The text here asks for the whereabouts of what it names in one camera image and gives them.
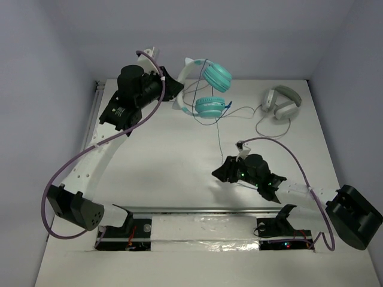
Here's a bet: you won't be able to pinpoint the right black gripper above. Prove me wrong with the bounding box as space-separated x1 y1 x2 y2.
211 155 260 187

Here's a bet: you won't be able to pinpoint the teal white cat-ear headphones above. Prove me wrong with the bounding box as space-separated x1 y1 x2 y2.
172 57 233 119

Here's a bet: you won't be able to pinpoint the blue headphone cable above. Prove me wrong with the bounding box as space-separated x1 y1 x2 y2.
179 59 261 191

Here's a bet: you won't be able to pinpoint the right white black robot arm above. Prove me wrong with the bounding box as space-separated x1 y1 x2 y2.
212 154 382 251

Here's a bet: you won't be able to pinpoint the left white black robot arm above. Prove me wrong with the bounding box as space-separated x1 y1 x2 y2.
41 65 187 240

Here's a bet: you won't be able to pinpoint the grey white headphones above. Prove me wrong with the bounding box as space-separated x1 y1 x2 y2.
261 86 302 120

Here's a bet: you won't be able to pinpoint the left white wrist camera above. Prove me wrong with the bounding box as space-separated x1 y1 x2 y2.
136 46 161 71

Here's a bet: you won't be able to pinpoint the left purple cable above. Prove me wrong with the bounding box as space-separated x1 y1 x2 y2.
41 50 167 249

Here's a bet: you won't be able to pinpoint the purple cable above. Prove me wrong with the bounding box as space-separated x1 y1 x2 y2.
244 137 336 252
41 50 167 249

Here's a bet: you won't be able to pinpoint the grey headphone cable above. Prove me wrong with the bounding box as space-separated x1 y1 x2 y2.
184 79 293 141

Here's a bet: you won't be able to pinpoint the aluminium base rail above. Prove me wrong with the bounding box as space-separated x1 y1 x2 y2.
94 204 323 252

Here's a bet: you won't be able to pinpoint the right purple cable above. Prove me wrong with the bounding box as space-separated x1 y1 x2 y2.
244 137 336 252

